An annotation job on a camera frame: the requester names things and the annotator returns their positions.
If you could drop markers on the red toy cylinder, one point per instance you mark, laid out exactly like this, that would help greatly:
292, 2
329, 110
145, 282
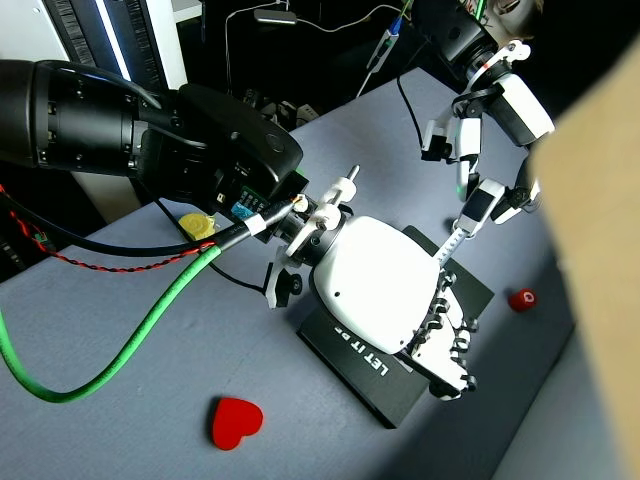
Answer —
522, 300

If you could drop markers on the beige blurred board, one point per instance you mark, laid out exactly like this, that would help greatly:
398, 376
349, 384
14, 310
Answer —
600, 250

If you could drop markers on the person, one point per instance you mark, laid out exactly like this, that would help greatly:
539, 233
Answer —
510, 20

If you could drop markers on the white column with black strips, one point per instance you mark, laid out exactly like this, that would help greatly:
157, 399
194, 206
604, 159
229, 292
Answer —
30, 35

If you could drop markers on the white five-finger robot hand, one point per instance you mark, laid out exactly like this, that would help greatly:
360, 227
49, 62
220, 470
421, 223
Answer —
375, 280
525, 110

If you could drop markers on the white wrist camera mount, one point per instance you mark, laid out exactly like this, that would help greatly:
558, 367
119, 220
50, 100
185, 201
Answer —
287, 285
437, 145

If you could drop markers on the white blue-tipped connector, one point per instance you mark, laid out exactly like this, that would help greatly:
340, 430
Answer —
382, 47

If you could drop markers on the black power strip with plugs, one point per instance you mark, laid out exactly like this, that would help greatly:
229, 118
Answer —
285, 112

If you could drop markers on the grey power adapter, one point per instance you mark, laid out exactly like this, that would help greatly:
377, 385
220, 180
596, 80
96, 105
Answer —
275, 16

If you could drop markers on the measuring tape strip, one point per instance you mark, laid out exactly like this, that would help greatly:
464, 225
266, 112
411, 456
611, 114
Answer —
480, 205

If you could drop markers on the black Let It Be album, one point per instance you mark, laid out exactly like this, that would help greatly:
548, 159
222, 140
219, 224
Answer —
360, 380

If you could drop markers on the red heart toy block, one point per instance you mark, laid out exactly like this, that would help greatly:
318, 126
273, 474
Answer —
235, 422

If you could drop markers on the yellow spiral toy block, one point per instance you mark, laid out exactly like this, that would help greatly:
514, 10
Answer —
195, 225

